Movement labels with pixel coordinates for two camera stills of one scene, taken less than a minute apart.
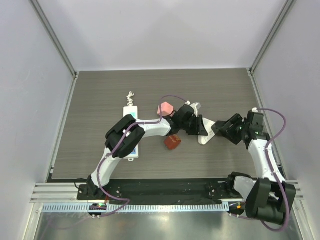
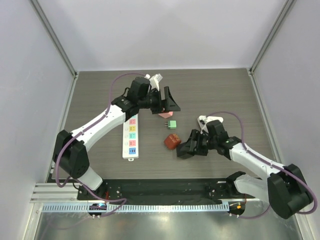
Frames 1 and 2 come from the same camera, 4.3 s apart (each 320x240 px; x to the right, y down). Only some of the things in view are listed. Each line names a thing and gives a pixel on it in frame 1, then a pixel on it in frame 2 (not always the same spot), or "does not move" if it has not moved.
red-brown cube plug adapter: (172, 142) does not move
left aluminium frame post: (42, 17) does not move
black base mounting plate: (164, 191) does not move
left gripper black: (198, 128) to (161, 106)
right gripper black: (225, 129) to (196, 142)
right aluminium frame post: (284, 11) does not move
